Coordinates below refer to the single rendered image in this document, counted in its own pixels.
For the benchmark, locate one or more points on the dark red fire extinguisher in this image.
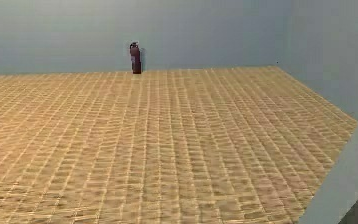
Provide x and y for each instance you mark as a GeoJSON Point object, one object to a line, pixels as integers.
{"type": "Point", "coordinates": [135, 60]}

